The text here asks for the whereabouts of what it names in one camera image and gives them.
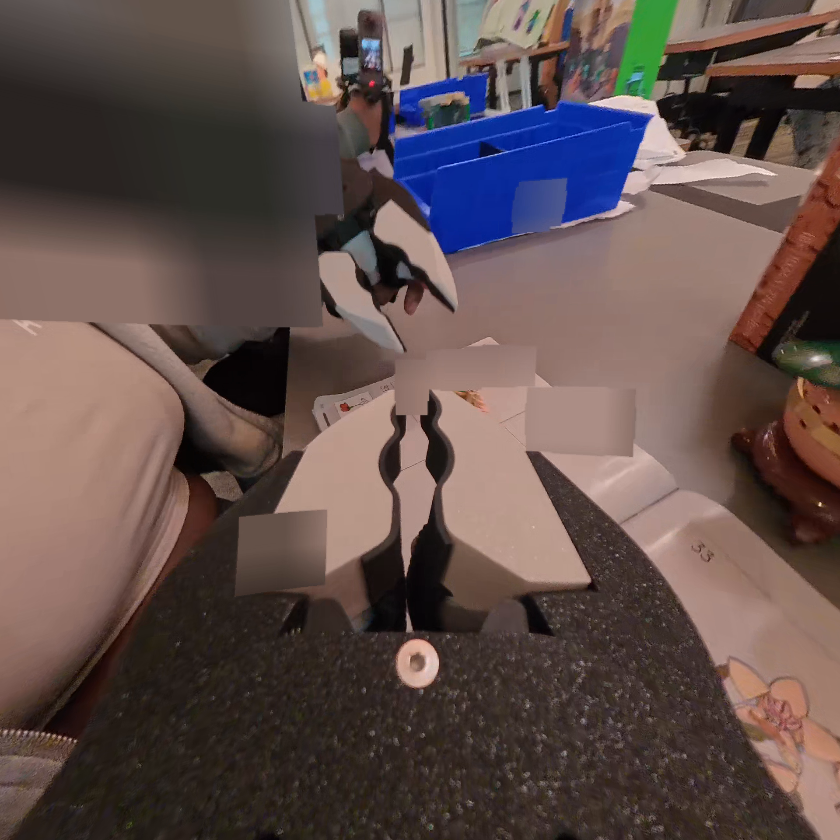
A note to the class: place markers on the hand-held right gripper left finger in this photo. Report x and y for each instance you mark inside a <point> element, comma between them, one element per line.
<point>354,485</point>

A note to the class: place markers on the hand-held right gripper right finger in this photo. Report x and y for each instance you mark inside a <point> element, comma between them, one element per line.
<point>505,525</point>

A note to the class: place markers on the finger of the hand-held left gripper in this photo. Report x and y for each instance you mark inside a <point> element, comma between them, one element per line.
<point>417,249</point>
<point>354,302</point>

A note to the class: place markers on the person's left forearm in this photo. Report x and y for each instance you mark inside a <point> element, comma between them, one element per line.
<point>367,184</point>

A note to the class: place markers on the grey desk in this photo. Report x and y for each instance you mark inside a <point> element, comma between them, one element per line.
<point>623,275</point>

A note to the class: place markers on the person's left hand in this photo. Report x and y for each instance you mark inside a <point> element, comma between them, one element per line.
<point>413,298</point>

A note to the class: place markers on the large blue plastic bin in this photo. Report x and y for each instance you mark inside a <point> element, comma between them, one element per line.
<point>485,197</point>

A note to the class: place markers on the green jar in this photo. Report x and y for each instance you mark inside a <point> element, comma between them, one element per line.
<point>447,110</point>

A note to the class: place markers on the small blue plastic bin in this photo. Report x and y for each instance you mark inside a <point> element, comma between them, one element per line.
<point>413,102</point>

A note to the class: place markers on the yellow bottle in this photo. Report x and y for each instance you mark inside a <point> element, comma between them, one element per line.
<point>315,79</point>

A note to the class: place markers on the building instruction booklet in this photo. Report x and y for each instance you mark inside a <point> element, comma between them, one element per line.
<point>722,590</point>

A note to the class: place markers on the colourful printed box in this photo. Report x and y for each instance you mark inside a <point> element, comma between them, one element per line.
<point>594,52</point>

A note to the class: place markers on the white crumpled paper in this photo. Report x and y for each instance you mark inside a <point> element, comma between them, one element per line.
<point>676,164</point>

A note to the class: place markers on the white t-shirt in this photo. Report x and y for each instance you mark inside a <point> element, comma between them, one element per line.
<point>79,459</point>

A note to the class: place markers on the green panel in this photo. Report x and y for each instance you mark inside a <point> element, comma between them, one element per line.
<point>646,46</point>

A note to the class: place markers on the brown green toy figure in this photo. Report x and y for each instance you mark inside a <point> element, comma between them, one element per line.
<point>807,446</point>

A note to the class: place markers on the brick printed box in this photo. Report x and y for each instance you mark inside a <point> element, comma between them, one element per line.
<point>794,262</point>

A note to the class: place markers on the wooden top table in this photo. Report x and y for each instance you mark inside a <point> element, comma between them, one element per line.
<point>754,59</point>

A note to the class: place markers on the camera on tripod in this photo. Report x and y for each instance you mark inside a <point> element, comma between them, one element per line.
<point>367,59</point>

